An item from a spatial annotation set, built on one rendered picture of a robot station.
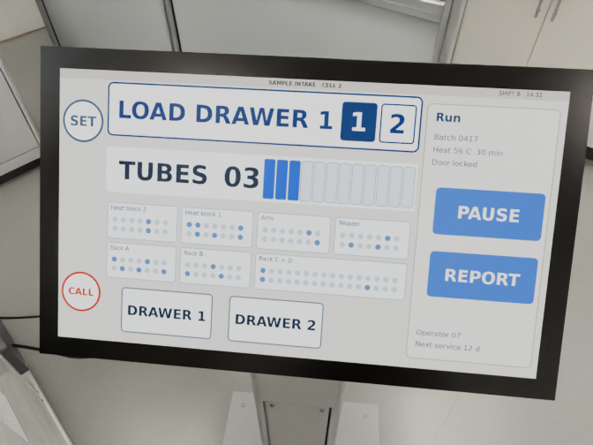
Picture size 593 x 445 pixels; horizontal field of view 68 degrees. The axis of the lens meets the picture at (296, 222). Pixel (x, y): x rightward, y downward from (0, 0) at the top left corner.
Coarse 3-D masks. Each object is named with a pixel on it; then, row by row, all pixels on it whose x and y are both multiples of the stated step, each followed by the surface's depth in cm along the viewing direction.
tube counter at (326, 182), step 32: (224, 160) 42; (256, 160) 42; (288, 160) 42; (320, 160) 42; (224, 192) 42; (256, 192) 42; (288, 192) 42; (320, 192) 42; (352, 192) 42; (384, 192) 41
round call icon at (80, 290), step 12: (60, 276) 45; (72, 276) 44; (84, 276) 44; (96, 276) 44; (60, 288) 45; (72, 288) 45; (84, 288) 44; (96, 288) 44; (60, 300) 45; (72, 300) 45; (84, 300) 45; (96, 300) 44; (84, 312) 45; (96, 312) 45
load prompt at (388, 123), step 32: (128, 96) 42; (160, 96) 42; (192, 96) 42; (224, 96) 42; (256, 96) 41; (288, 96) 41; (320, 96) 41; (352, 96) 41; (384, 96) 41; (416, 96) 40; (128, 128) 43; (160, 128) 42; (192, 128) 42; (224, 128) 42; (256, 128) 42; (288, 128) 41; (320, 128) 41; (352, 128) 41; (384, 128) 41; (416, 128) 41
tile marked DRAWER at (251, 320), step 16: (240, 304) 43; (256, 304) 43; (272, 304) 43; (288, 304) 43; (304, 304) 43; (320, 304) 43; (240, 320) 44; (256, 320) 43; (272, 320) 43; (288, 320) 43; (304, 320) 43; (320, 320) 43; (240, 336) 44; (256, 336) 44; (272, 336) 44; (288, 336) 43; (304, 336) 43; (320, 336) 43
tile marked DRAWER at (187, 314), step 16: (128, 288) 44; (144, 288) 44; (128, 304) 44; (144, 304) 44; (160, 304) 44; (176, 304) 44; (192, 304) 44; (208, 304) 44; (128, 320) 44; (144, 320) 44; (160, 320) 44; (176, 320) 44; (192, 320) 44; (208, 320) 44; (176, 336) 44; (192, 336) 44; (208, 336) 44
